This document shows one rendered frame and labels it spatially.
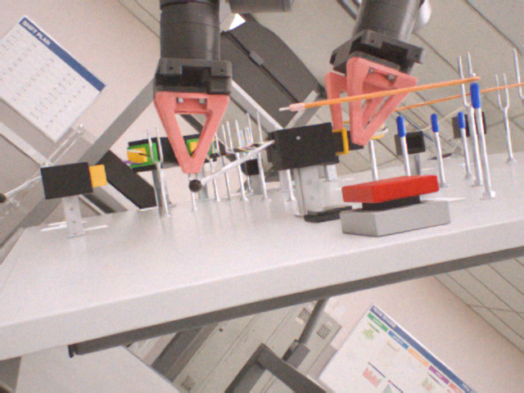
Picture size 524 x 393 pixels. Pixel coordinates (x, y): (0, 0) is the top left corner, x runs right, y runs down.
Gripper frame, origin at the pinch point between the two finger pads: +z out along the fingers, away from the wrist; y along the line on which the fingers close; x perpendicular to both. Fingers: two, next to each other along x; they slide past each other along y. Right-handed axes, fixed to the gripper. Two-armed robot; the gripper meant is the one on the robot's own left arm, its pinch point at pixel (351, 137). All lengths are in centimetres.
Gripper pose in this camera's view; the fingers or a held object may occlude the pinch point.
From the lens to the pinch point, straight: 68.3
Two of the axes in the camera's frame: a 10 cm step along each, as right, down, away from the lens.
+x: -9.4, -2.7, -2.0
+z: -2.7, 9.6, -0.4
